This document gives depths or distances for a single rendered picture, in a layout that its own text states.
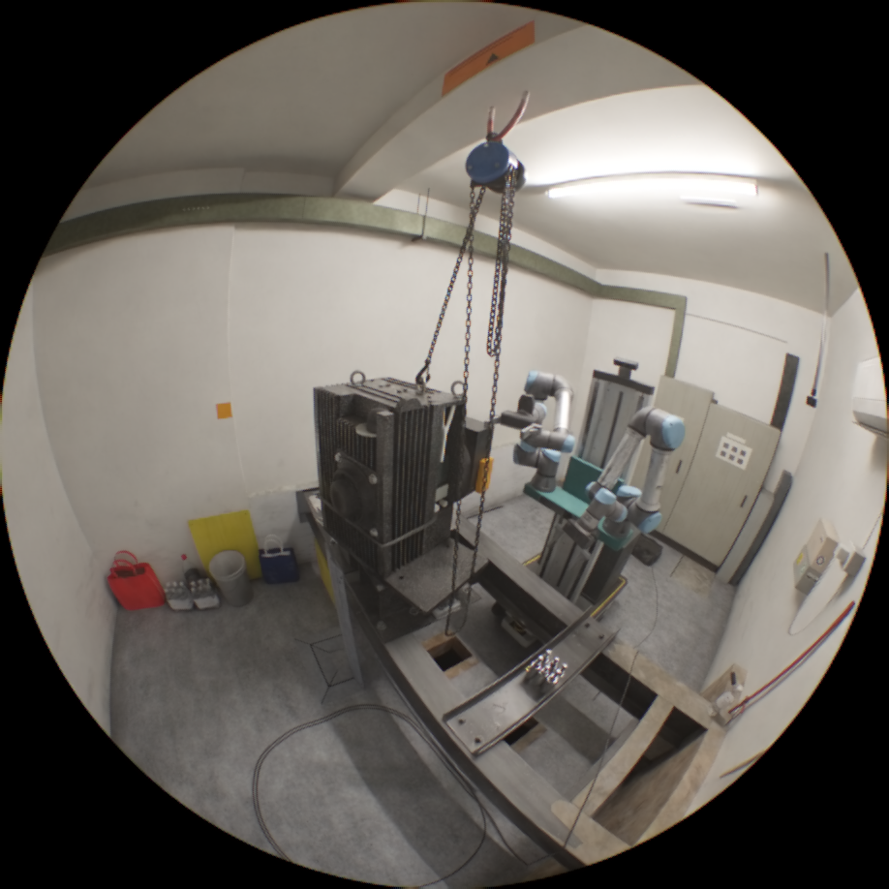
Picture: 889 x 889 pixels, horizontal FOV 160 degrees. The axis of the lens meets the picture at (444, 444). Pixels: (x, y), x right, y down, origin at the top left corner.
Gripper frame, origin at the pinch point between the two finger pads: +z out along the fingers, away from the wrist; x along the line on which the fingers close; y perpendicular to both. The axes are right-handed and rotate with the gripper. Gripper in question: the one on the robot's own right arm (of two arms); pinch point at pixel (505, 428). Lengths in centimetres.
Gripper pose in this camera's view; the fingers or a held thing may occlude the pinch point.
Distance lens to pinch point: 105.7
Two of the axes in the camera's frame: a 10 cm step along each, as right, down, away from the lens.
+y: -0.5, 9.2, 3.8
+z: -6.1, 2.8, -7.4
